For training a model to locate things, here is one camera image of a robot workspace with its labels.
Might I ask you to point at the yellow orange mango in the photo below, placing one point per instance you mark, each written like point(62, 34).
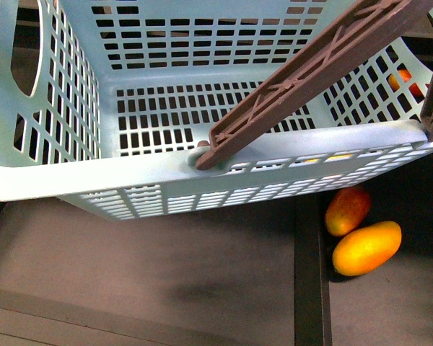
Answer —
point(365, 249)

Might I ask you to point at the brown basket handle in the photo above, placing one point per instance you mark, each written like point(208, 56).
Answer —
point(361, 31)

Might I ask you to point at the black shelf divider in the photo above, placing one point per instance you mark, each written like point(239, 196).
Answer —
point(312, 309)

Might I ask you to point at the red yellow mango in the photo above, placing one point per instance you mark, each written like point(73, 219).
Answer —
point(347, 210)

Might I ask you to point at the light blue plastic basket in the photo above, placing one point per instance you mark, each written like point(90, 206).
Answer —
point(125, 90)

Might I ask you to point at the pile of oranges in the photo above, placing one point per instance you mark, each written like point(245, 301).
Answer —
point(404, 76)

